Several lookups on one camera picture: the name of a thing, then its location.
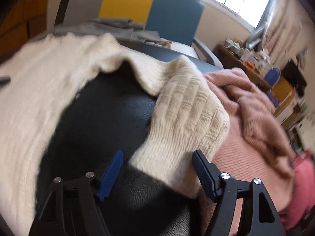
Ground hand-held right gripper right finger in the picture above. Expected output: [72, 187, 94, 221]
[192, 149, 287, 236]

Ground white shelf unit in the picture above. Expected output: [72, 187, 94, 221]
[283, 103, 315, 153]

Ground small blue chair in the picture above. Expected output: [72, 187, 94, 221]
[264, 67, 281, 88]

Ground wooden wardrobe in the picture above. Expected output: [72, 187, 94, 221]
[0, 0, 52, 52]

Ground pink knit sweater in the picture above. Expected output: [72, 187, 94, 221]
[197, 67, 296, 236]

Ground wooden desk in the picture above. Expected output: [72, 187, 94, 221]
[218, 45, 296, 116]

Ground white knit sweater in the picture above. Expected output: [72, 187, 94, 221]
[0, 33, 230, 223]

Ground black monitor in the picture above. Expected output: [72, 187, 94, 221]
[287, 59, 307, 89]

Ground grey yellow blue chair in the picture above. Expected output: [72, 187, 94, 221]
[53, 0, 224, 69]

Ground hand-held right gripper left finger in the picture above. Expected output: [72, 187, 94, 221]
[29, 149, 123, 236]

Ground beige floral curtain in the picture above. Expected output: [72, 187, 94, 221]
[256, 0, 303, 62]

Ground pink fluffy item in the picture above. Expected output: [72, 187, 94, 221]
[281, 150, 315, 230]

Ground grey curtain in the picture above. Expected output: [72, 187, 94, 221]
[247, 0, 277, 51]

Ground small items on desk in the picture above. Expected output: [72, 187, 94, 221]
[225, 38, 269, 69]

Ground grey garment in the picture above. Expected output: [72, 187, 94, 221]
[53, 17, 160, 42]

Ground printed seat cushion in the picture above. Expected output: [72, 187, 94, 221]
[145, 38, 200, 57]

